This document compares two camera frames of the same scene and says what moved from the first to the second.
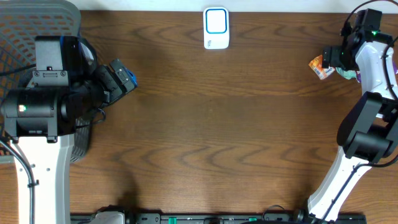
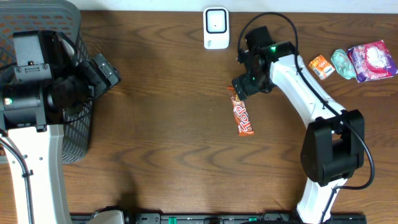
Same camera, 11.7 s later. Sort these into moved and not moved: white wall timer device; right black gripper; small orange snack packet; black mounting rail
Moved: right black gripper
Not moved: white wall timer device; small orange snack packet; black mounting rail
